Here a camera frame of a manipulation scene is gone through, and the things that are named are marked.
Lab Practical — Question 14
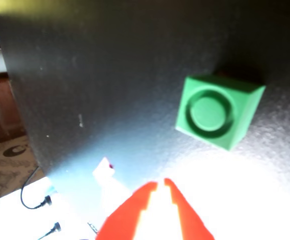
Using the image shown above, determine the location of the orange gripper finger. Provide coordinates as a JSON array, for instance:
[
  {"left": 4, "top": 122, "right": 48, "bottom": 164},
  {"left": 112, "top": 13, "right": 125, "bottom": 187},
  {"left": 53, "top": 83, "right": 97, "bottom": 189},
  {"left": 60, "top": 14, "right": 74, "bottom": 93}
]
[
  {"left": 163, "top": 177, "right": 216, "bottom": 240},
  {"left": 94, "top": 181, "right": 159, "bottom": 240}
]

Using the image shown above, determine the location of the green cube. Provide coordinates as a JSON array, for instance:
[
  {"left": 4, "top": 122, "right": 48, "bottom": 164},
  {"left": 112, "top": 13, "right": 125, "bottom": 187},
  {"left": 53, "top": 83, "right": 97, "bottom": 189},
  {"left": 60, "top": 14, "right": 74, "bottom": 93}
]
[{"left": 174, "top": 74, "right": 267, "bottom": 151}]

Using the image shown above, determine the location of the small pink tape scrap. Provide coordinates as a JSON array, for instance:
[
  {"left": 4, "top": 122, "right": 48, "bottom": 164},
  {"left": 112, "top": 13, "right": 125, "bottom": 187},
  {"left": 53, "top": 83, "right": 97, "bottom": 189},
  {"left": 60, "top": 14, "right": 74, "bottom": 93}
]
[{"left": 92, "top": 156, "right": 116, "bottom": 181}]

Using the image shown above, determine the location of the black cable with plug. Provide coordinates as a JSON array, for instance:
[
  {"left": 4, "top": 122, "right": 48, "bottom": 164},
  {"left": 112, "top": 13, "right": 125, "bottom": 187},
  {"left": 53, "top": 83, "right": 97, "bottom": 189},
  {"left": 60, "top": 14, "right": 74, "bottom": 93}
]
[
  {"left": 37, "top": 221, "right": 62, "bottom": 240},
  {"left": 20, "top": 166, "right": 53, "bottom": 210}
]

